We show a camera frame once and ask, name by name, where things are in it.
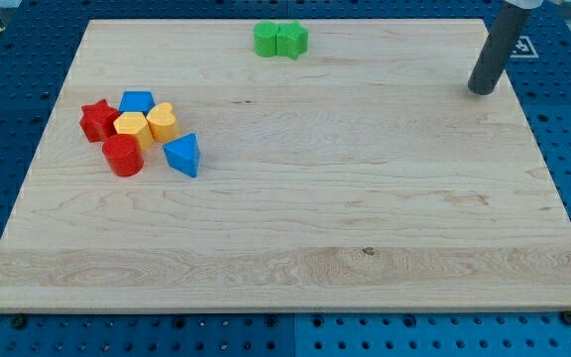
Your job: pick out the light wooden board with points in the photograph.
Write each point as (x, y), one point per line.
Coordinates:
(362, 176)

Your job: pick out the blue triangle block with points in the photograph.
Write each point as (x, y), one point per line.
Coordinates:
(183, 154)

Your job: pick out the green star block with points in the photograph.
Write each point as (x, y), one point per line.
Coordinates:
(291, 40)

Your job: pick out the yellow heart block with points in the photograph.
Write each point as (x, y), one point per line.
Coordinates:
(163, 123)

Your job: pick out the green cylinder block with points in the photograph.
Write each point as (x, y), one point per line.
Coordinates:
(265, 38)

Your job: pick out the yellow hexagon block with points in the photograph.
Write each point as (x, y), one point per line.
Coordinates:
(136, 125)

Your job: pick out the red cylinder block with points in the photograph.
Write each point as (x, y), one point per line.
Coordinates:
(123, 155)

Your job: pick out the blue pentagon block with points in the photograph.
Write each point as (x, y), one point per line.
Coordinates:
(137, 101)

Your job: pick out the red star block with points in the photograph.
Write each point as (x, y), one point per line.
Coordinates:
(97, 121)

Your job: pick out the black bolt front left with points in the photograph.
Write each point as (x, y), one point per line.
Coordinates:
(18, 321)

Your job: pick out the black bolt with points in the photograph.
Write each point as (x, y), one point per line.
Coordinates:
(565, 317)
(18, 321)

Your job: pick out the black bolt front right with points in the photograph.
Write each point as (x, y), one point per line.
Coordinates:
(565, 317)

